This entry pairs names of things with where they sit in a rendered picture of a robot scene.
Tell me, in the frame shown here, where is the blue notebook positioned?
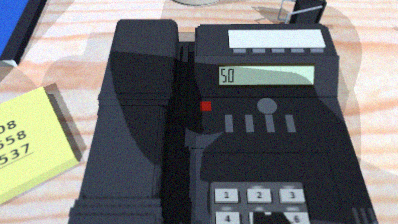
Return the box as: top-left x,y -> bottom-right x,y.
0,0 -> 47,67

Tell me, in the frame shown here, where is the black binder clip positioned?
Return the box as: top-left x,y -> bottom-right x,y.
277,0 -> 327,24

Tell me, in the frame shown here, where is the blue mug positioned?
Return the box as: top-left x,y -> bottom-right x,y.
173,0 -> 220,6

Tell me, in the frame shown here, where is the dark grey telephone handset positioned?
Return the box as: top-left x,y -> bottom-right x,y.
68,19 -> 181,224

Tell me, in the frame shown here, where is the yellow sticky note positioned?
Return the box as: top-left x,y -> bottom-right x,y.
0,86 -> 79,204

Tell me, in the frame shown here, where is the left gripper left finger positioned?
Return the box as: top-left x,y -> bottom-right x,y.
253,212 -> 274,224

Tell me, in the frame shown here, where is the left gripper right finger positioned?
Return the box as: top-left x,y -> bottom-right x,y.
269,212 -> 291,224

